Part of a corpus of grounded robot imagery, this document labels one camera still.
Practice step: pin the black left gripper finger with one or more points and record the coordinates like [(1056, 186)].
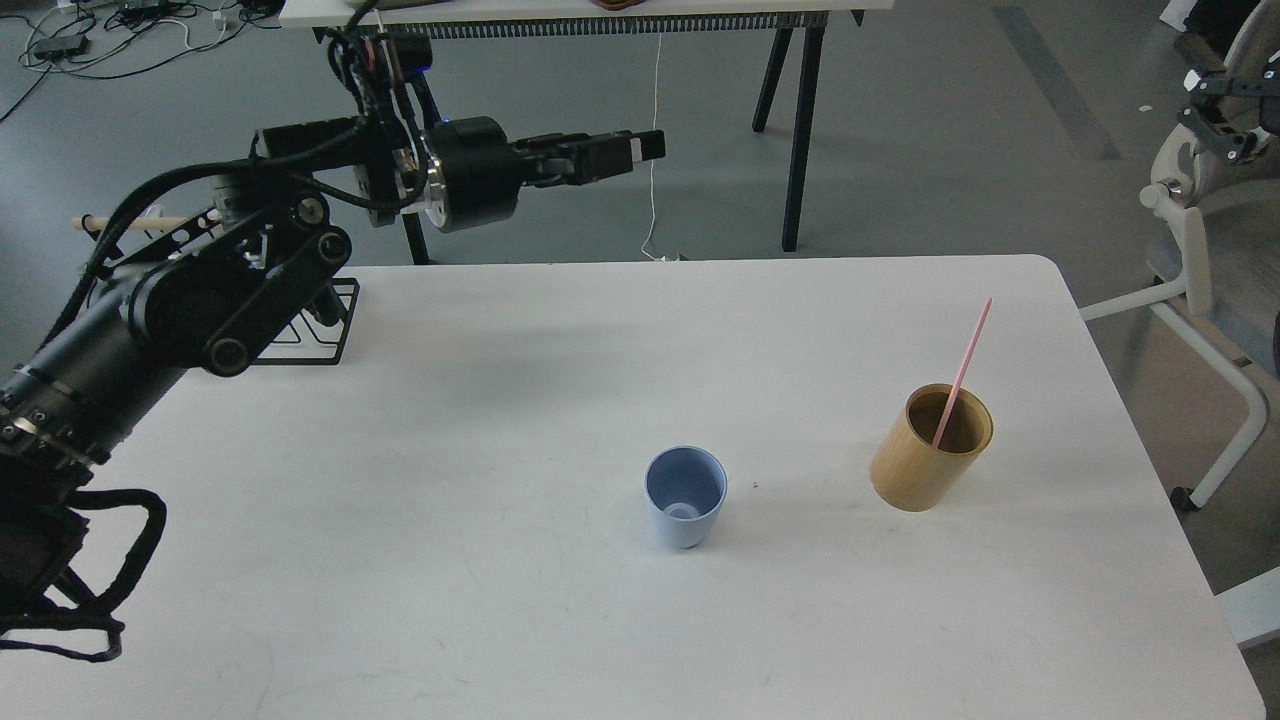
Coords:
[(610, 155)]

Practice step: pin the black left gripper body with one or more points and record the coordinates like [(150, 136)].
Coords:
[(475, 173)]

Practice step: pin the blue cup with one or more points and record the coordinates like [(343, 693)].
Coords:
[(685, 488)]

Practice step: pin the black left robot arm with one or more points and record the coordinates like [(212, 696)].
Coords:
[(203, 267)]

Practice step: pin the white office chair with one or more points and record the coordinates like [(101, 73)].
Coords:
[(1213, 183)]

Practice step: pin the white background table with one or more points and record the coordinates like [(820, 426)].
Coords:
[(751, 165)]

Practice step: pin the bamboo cylinder holder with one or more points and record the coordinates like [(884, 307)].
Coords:
[(906, 471)]

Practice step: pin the black wire dish rack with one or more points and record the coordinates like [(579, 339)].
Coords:
[(307, 342)]

